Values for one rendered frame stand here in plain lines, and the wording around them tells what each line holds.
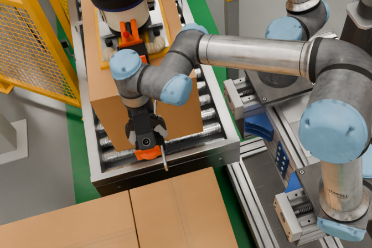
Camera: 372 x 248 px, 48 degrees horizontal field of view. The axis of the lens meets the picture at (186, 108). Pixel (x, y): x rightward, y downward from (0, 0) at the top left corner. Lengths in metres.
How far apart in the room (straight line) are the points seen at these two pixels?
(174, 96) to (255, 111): 0.74
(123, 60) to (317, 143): 0.47
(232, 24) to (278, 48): 1.24
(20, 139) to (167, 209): 1.39
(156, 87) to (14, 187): 1.98
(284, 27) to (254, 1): 1.97
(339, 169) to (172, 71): 0.41
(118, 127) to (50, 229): 0.58
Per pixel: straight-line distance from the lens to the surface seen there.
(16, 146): 2.93
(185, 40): 1.00
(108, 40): 1.65
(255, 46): 0.92
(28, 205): 2.72
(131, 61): 0.96
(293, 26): 1.43
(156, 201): 1.89
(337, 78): 0.80
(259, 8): 3.34
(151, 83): 0.95
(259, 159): 2.32
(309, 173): 1.39
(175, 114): 1.69
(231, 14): 2.08
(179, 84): 0.93
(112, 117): 1.64
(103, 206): 1.94
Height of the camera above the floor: 2.29
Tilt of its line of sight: 56 degrees down
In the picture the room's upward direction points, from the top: 11 degrees counter-clockwise
